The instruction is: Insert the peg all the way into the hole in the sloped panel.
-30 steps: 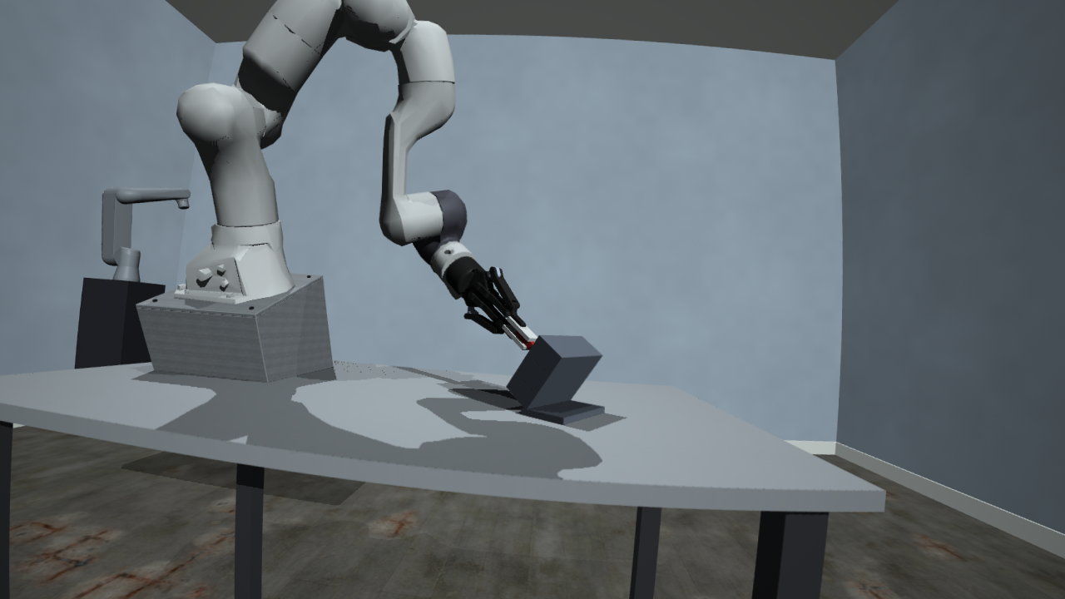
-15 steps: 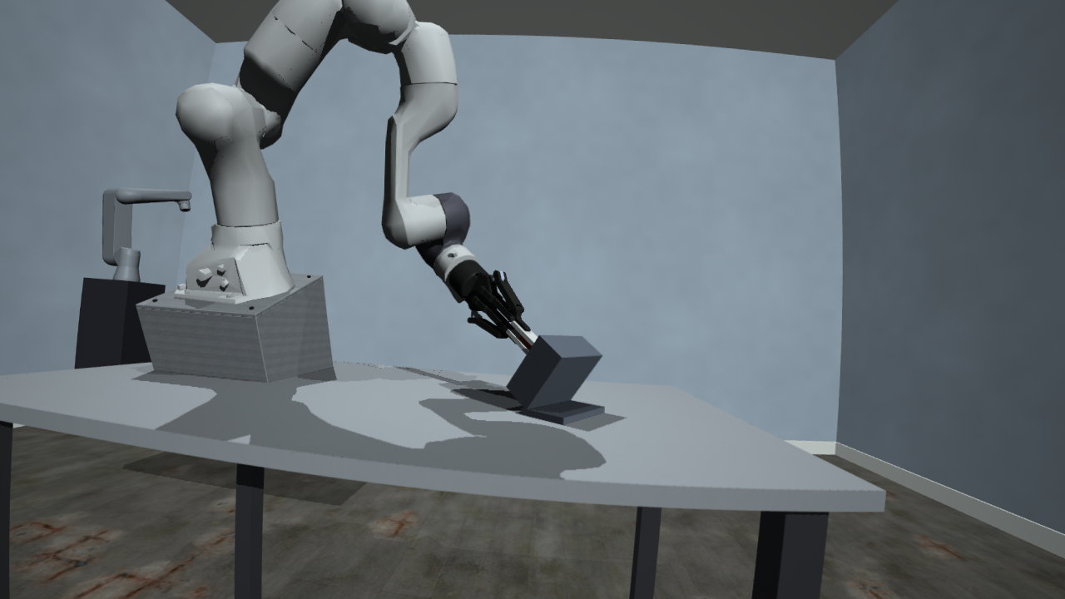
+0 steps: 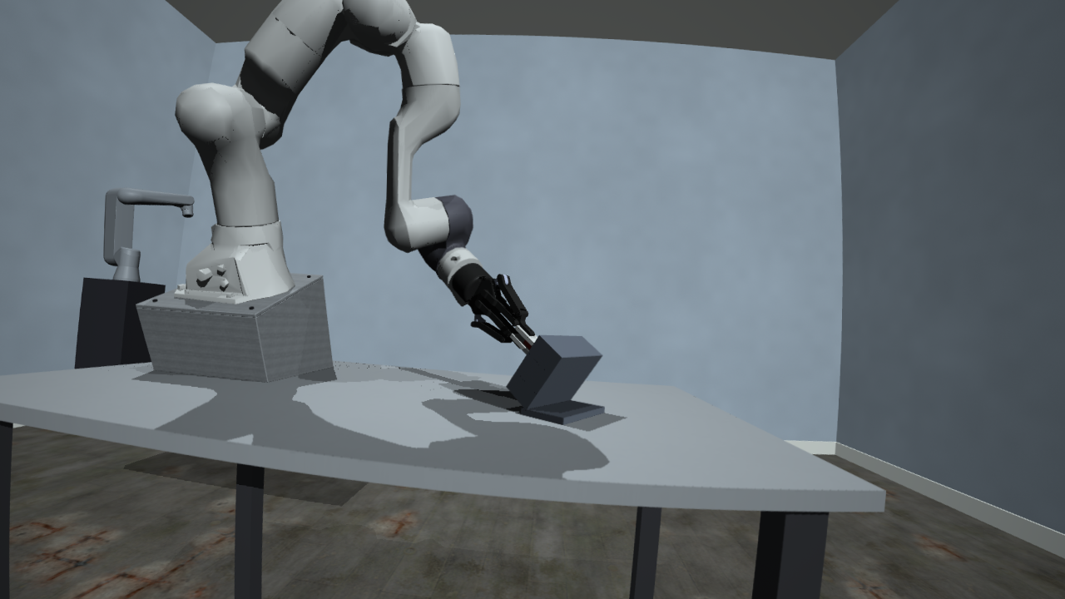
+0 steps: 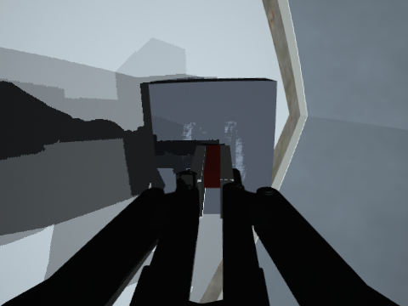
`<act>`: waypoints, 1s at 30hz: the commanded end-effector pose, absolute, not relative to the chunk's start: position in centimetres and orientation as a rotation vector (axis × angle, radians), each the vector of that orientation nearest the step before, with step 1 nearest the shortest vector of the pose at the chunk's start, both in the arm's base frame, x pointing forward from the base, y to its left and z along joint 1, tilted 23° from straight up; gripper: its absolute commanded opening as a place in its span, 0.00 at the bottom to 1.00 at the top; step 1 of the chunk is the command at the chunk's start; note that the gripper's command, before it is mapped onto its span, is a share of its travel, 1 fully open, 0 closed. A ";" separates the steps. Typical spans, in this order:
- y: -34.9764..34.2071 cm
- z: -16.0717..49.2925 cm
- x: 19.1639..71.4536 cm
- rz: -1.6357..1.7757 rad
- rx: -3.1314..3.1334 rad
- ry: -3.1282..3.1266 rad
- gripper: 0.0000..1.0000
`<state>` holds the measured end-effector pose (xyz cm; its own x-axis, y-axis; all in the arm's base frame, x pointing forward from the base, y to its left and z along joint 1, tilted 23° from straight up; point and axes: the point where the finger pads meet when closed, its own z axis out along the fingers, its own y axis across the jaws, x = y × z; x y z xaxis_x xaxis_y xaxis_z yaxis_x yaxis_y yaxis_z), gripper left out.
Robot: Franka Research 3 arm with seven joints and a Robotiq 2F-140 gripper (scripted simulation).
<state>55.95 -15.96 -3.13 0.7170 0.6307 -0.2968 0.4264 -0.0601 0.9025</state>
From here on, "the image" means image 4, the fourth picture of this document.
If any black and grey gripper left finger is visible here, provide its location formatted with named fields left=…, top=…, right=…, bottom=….
left=1, top=145, right=207, bottom=306

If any red rectangular bar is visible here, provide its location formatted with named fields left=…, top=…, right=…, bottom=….
left=204, top=145, right=220, bottom=188

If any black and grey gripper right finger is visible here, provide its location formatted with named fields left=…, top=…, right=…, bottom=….
left=220, top=145, right=399, bottom=306

